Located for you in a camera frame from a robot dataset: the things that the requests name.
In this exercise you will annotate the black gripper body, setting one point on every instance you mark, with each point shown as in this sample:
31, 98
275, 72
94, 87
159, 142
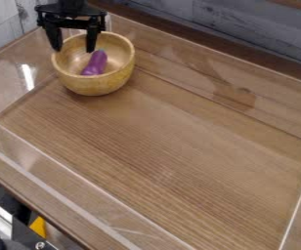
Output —
78, 15

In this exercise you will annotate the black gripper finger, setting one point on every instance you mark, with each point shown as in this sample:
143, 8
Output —
91, 38
53, 36

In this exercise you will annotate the purple toy eggplant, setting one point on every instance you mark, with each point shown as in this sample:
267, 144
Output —
96, 64

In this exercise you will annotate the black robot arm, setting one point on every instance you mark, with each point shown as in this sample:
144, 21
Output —
72, 14

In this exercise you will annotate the brown wooden bowl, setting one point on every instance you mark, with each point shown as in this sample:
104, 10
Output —
72, 58

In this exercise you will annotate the yellow black equipment base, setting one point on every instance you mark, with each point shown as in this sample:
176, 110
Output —
28, 238

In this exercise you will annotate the clear acrylic tray wall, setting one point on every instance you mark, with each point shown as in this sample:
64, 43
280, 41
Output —
180, 163

